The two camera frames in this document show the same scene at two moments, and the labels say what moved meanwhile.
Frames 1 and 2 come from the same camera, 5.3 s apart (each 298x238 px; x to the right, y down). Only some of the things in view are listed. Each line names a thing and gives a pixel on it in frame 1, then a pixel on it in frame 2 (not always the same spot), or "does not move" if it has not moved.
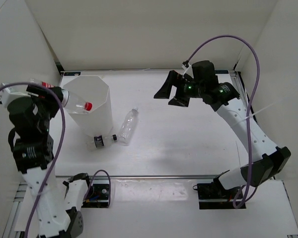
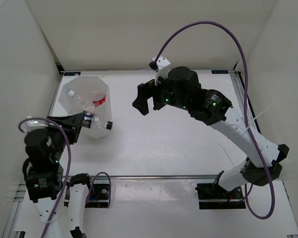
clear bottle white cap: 129,128 → 86,104
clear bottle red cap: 74,104 → 98,97
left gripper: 49,98 → 73,120
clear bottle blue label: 96,142 → 91,120
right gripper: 176,80 → 145,92
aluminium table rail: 143,176 does not move
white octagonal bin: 94,89 does not move
